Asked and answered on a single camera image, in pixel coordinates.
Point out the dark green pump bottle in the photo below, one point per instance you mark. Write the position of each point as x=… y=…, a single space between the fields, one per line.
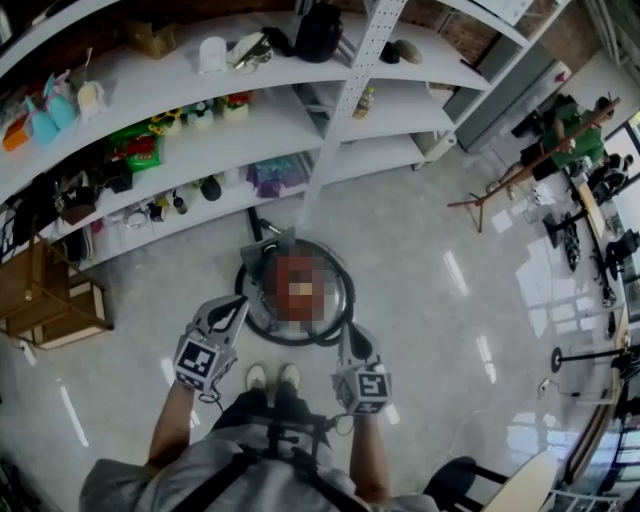
x=180 y=205

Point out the black cap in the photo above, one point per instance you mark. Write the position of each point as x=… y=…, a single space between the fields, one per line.
x=210 y=189

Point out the black office chair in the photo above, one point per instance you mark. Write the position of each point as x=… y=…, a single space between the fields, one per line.
x=620 y=250

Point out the stack of plates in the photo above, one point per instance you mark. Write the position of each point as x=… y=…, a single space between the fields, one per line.
x=80 y=246

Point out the black round stool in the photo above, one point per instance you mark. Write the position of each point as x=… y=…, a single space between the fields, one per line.
x=455 y=482

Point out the brown bag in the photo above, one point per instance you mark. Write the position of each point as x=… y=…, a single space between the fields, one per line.
x=77 y=207

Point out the wooden coat stand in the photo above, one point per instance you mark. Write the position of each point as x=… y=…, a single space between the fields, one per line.
x=525 y=175

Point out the potted sunflowers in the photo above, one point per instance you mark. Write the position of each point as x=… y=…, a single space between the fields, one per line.
x=167 y=122

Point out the small black box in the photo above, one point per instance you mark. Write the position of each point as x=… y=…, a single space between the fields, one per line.
x=120 y=177

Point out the black pole stand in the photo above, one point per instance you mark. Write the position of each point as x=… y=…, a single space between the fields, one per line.
x=557 y=359

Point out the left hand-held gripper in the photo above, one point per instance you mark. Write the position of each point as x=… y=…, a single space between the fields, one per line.
x=197 y=360

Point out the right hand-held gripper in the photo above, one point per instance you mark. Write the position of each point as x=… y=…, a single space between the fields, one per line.
x=370 y=390

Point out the wooden step rack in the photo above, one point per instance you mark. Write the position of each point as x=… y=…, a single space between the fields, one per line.
x=50 y=300

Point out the potted red flowers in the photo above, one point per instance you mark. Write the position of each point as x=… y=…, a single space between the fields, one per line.
x=234 y=107

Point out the turquoise bottle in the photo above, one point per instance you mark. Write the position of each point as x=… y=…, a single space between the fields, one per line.
x=62 y=107
x=44 y=127

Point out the black hat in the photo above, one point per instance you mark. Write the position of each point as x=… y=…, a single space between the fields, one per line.
x=389 y=54

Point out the khaki hat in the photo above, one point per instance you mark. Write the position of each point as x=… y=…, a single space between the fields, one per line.
x=409 y=51

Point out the grey refrigerator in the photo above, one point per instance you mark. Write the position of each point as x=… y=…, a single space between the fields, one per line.
x=505 y=105

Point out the white metal shelving unit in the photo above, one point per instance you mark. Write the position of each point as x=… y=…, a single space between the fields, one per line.
x=280 y=130

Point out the round beige table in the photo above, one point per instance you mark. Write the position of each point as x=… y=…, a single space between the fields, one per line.
x=530 y=480

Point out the red handheld device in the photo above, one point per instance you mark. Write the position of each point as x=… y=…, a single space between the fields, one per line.
x=300 y=285

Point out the purple packets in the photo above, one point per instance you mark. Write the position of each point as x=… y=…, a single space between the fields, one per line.
x=277 y=175

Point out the black chest rig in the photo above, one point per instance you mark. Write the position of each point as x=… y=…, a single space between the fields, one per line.
x=290 y=440

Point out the white shoe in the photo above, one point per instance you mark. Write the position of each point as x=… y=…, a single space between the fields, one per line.
x=289 y=375
x=256 y=376

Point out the person's black trousers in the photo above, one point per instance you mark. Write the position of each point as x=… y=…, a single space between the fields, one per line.
x=255 y=405

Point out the person's grey shirt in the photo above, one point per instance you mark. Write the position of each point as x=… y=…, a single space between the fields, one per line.
x=200 y=475

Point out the orange box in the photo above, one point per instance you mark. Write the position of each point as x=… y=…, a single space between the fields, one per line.
x=17 y=135

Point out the green packet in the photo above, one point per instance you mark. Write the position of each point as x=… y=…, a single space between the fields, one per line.
x=140 y=150

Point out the cream pouch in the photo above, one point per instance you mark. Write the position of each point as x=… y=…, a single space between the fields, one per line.
x=91 y=100

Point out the black and white card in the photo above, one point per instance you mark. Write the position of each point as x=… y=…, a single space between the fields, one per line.
x=6 y=242

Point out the black jar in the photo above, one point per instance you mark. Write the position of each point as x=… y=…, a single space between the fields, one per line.
x=319 y=32

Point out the person's left forearm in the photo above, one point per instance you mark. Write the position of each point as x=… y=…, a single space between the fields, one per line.
x=172 y=430

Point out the white power strip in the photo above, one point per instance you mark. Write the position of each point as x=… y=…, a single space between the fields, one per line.
x=26 y=352
x=544 y=388

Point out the person's right forearm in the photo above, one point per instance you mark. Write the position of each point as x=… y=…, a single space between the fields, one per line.
x=369 y=455

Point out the yellow drink bottle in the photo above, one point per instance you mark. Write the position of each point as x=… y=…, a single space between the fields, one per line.
x=364 y=102

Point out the wooden desk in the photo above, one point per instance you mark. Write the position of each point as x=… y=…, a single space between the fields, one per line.
x=592 y=210

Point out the white plastic container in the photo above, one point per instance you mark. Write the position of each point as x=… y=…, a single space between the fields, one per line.
x=213 y=55

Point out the cardboard box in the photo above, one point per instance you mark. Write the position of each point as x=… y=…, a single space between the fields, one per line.
x=150 y=39

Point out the potted white flowers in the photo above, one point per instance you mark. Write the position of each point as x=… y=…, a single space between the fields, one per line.
x=200 y=119

